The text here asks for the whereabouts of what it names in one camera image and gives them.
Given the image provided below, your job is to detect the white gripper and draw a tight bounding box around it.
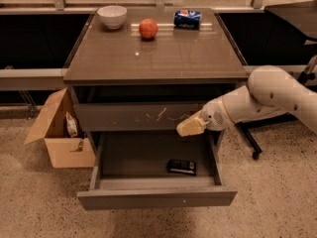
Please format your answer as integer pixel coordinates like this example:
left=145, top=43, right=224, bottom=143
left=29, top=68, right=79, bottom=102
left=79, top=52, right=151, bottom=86
left=176, top=97, right=234, bottom=137

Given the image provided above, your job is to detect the black rxbar chocolate bar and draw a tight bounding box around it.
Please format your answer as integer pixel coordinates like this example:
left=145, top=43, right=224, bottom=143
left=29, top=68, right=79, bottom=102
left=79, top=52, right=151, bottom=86
left=166, top=160, right=196, bottom=176

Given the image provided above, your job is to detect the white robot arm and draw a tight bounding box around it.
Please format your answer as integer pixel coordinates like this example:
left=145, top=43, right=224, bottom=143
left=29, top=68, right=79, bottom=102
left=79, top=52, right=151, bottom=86
left=176, top=65, right=317, bottom=137

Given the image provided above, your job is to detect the grey drawer cabinet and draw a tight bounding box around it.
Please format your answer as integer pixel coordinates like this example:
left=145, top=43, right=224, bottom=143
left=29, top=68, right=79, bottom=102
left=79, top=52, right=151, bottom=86
left=64, top=7, right=247, bottom=147

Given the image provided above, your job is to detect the open grey middle drawer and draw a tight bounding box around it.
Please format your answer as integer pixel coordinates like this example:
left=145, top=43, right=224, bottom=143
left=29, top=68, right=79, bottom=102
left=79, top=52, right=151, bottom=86
left=77, top=131, right=237, bottom=210

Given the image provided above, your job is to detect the closed grey top drawer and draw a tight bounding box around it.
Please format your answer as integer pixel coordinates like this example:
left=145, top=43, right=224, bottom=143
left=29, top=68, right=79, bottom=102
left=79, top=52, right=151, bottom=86
left=73, top=102, right=203, bottom=132

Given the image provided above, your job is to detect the black rolling stand base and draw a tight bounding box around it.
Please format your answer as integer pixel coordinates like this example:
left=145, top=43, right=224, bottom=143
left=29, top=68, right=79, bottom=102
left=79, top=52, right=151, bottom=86
left=237, top=122, right=262, bottom=160

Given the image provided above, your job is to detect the blue crushed soda can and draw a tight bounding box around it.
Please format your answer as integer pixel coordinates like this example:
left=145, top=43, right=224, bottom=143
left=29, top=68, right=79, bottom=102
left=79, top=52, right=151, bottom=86
left=173, top=9, right=202, bottom=30

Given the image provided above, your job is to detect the red apple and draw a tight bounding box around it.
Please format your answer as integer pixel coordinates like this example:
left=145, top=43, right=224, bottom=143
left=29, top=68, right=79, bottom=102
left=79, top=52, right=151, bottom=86
left=139, top=19, right=159, bottom=40

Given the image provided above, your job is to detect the crumpled wrapper in box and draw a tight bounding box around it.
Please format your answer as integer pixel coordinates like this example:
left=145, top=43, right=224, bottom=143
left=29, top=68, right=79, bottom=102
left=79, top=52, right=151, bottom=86
left=66, top=113, right=78, bottom=138

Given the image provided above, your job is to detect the open cardboard box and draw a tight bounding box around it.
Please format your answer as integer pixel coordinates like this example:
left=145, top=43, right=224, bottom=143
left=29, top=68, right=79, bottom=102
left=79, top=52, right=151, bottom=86
left=25, top=88, right=95, bottom=168

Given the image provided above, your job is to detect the white ceramic bowl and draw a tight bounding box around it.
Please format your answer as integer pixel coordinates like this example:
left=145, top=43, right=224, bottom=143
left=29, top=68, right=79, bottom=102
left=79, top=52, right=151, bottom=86
left=97, top=5, right=128, bottom=29

